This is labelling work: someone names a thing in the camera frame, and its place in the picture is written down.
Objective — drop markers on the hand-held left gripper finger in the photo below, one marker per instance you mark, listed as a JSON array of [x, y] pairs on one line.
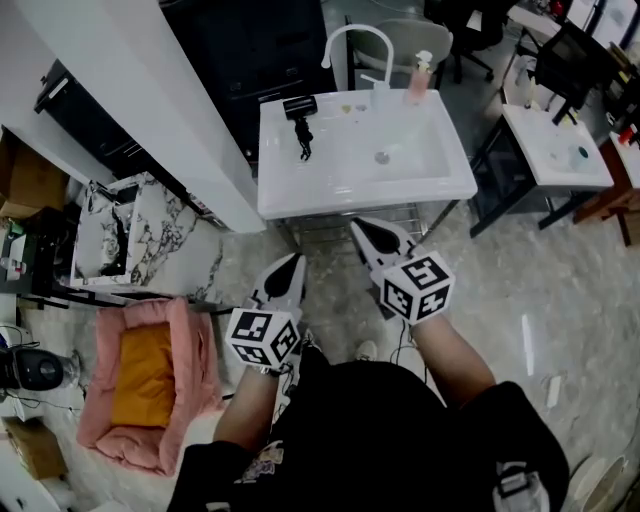
[[270, 278], [296, 285]]

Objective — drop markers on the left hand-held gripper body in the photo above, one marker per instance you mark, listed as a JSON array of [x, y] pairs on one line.
[[262, 337]]

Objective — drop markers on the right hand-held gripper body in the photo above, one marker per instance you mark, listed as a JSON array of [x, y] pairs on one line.
[[417, 287]]

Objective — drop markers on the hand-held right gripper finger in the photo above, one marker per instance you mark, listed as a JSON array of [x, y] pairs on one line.
[[369, 250], [395, 234]]

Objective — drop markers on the black hair dryer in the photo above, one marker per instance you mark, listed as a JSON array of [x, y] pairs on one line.
[[300, 107]]

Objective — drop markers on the person's left forearm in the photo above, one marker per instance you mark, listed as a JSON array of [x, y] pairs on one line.
[[250, 405]]

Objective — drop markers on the person's right forearm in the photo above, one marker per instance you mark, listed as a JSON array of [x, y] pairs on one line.
[[452, 355]]

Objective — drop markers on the white sink counter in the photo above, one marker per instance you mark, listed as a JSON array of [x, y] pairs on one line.
[[345, 185]]

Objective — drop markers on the small white sink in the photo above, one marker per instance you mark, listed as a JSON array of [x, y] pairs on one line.
[[545, 145]]

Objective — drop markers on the pink pet bed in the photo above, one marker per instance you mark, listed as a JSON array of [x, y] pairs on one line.
[[190, 350]]

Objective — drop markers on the person's white shoe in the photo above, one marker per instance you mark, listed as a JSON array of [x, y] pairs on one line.
[[367, 349]]

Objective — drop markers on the marble pattern vanity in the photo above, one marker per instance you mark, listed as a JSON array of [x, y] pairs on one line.
[[160, 230]]

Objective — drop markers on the black metal stand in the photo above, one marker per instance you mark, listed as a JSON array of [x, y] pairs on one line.
[[500, 170]]

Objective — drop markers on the orange cushion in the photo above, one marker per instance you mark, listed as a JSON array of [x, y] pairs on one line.
[[142, 375]]

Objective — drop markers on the pink soap dispenser bottle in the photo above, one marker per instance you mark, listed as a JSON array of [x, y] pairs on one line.
[[417, 82]]

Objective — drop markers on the person's black shirt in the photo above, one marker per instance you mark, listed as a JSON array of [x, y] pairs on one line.
[[380, 440]]

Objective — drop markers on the white power strip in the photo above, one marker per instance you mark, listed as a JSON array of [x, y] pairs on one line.
[[553, 391]]

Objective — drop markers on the white curved faucet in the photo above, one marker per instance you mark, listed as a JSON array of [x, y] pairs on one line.
[[380, 45]]

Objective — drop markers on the grey chair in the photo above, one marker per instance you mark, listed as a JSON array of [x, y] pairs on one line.
[[410, 37]]

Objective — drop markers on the teal round item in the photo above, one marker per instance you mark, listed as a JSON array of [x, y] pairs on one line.
[[580, 154]]

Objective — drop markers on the grey waist device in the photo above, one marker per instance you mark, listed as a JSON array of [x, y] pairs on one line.
[[517, 487]]

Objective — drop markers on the black office chair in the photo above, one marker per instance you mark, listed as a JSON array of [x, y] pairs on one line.
[[475, 25]]

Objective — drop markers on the brown wooden table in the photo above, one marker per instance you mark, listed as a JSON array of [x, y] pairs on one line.
[[625, 200]]

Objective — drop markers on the black low cabinet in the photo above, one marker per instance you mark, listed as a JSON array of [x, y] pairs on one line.
[[100, 130]]

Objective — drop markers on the black storage shelf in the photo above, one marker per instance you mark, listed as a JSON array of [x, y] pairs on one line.
[[40, 260]]

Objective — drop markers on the black cabinet with drawers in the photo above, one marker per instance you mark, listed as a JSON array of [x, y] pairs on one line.
[[260, 45]]

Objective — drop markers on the black round appliance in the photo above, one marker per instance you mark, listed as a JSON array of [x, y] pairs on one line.
[[30, 369]]

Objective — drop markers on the black mesh chair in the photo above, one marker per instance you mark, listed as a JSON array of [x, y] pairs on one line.
[[570, 65]]

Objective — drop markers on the small cardboard box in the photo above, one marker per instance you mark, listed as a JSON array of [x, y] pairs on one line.
[[37, 447]]

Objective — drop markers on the large cardboard box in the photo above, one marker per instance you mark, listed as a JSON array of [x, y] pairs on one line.
[[30, 180]]

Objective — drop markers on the white round fan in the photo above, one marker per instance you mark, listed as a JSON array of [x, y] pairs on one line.
[[607, 485]]

